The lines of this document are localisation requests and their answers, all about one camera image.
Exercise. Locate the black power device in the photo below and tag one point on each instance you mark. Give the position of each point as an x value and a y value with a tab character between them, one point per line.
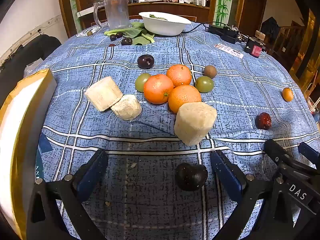
223	32

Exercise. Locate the blue plaid tablecloth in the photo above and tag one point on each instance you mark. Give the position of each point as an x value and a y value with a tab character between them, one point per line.
75	130

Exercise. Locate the black sofa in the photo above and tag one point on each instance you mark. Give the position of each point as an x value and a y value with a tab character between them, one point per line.
25	52

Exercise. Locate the orange mandarin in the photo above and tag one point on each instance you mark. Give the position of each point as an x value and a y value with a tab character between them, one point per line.
158	88
179	75
184	98

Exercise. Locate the green leaf in bowl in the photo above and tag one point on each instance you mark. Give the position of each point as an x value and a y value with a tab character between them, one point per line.
157	17

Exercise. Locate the orange kumquat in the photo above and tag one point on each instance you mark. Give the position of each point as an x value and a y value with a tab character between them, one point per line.
287	94

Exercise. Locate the black box red label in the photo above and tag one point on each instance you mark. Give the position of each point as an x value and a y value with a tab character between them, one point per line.
255	48

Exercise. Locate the dark purple plum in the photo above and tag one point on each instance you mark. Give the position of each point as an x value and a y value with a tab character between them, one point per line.
191	177
145	61

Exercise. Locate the white foam box gold tape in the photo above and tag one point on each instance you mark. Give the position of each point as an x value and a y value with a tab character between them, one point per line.
10	135

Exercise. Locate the clear plastic pitcher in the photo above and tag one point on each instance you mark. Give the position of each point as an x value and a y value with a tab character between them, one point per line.
116	11

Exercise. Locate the white paper label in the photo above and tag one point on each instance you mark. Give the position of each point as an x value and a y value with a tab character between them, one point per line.
228	50

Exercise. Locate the clear plastic bag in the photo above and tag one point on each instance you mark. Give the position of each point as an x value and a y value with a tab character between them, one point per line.
31	68

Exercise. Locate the flat white box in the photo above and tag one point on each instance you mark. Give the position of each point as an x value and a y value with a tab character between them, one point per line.
86	11

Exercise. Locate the large peeled sugarcane piece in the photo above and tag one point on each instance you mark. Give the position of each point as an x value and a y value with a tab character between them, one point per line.
103	93
195	123

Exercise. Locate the small peeled sugarcane piece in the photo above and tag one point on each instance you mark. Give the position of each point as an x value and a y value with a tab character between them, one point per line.
126	106

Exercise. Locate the small white boxes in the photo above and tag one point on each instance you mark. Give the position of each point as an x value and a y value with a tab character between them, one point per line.
200	1

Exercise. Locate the black hanging bag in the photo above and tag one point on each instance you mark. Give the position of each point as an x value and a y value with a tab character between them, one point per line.
270	27

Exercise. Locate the brown longan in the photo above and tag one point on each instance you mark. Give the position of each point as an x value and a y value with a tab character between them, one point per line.
210	71

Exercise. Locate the wooden door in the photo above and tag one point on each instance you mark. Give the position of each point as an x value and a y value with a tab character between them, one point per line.
255	7

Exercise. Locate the leafy green vegetable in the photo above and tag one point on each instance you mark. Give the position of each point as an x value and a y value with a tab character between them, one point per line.
136	33

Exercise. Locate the small dark plum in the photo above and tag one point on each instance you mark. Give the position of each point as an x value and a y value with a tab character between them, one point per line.
113	37
126	41

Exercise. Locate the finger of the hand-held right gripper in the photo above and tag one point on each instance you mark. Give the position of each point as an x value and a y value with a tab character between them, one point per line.
276	152
308	152

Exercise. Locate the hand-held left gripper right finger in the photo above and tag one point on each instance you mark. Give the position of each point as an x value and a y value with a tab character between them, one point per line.
225	175

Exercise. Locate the white bowl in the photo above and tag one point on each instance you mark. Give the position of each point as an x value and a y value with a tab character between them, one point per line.
163	26

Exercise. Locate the wooden cabinet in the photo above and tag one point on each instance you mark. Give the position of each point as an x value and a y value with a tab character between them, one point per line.
160	7

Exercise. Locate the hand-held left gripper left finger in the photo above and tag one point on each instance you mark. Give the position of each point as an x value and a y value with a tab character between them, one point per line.
92	177

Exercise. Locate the green plum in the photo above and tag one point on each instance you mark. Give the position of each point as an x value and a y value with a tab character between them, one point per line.
141	82
204	83

